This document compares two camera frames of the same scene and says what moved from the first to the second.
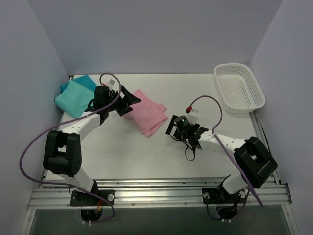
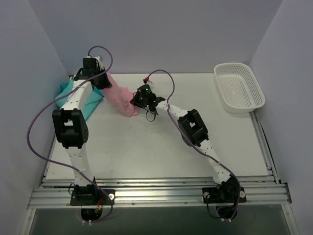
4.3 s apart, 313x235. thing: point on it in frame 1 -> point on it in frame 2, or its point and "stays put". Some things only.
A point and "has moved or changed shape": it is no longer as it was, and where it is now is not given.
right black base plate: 219,196 stays put
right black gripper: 172,127 -> 136,101
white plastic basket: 239,90 stays put
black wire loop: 194,154 -> 154,117
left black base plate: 80,199 stays put
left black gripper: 122,103 -> 103,82
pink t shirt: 148,115 has moved or changed shape
